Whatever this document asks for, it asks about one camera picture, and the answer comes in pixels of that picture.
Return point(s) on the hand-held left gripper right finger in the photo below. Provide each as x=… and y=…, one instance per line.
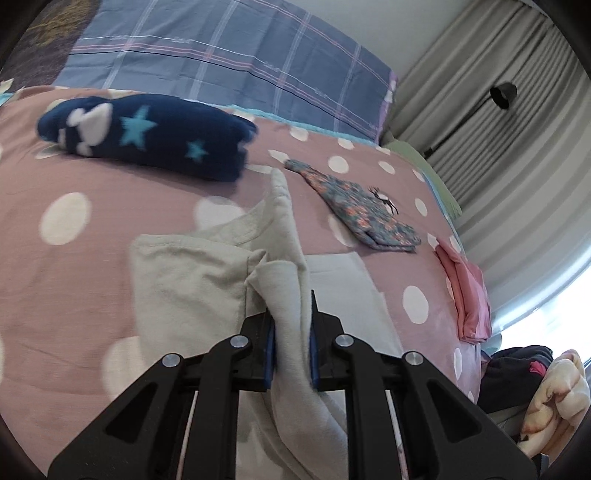
x=314, y=350

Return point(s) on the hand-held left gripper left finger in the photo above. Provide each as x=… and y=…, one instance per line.
x=270, y=350

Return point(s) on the beige t-shirt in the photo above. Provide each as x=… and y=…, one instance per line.
x=184, y=277

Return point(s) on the folded floral cloth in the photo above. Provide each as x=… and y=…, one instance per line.
x=360, y=207

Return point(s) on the folded pink cloth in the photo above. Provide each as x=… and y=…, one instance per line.
x=471, y=295

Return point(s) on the dark clothing pile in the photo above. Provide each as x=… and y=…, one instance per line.
x=508, y=369

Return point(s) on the pink polka dot bedspread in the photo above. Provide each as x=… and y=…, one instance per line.
x=69, y=286

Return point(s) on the green cloth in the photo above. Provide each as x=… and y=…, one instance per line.
x=415, y=157

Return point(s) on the navy star print fleece cloth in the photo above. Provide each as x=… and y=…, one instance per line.
x=175, y=138

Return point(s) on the cream fleece blanket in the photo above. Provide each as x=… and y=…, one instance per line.
x=558, y=392

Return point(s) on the grey curtain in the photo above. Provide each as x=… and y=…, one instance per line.
x=508, y=184

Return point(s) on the blue plaid pillow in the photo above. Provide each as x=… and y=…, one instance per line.
x=207, y=55

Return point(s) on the black floor lamp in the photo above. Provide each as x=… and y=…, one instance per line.
x=503, y=94

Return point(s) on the dark plant print pillow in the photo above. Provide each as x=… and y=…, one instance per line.
x=41, y=41

